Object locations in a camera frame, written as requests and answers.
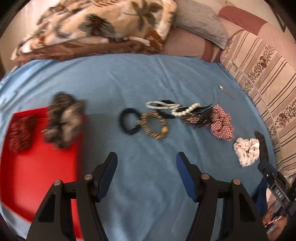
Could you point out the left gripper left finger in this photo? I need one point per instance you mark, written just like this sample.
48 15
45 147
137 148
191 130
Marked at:
54 221

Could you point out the brown fringed blanket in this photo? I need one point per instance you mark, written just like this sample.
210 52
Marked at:
67 51

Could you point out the framed picture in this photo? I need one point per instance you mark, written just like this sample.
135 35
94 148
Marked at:
281 22

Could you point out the leopard print scrunchie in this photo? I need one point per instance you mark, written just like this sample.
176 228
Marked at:
154 125

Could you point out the black scrunchie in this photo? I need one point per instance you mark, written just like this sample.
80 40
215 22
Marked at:
128 121

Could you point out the dark red scrunchie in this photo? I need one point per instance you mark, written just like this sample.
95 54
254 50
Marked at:
22 133

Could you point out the grey brown scrunchie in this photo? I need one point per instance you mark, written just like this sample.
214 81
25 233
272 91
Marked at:
65 120

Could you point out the red checked scrunchie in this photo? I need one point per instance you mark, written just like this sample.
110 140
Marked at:
221 126

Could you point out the striped floral pillow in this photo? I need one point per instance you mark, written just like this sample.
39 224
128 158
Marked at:
269 81

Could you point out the blue bed sheet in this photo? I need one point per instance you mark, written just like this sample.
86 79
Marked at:
146 200

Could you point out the black hair claw clip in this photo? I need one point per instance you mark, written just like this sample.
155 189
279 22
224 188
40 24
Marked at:
199 117

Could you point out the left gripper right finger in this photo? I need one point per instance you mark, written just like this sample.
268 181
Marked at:
240 217

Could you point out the white dotted scrunchie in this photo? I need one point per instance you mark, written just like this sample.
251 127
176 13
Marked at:
247 151

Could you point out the grey pillow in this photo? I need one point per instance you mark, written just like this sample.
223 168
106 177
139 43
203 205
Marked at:
201 20

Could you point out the blue sleeve forearm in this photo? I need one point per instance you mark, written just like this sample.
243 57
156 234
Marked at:
259 198

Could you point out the red tray box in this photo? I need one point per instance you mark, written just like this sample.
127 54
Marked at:
27 176

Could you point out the silver hair pin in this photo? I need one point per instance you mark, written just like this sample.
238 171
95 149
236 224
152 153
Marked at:
223 89

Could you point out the right hand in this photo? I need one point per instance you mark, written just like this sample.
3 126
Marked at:
279 222

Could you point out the leaf print blanket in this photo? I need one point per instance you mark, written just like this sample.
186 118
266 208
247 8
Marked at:
86 23

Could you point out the pink maroon pillow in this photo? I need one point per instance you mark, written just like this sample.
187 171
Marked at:
183 43

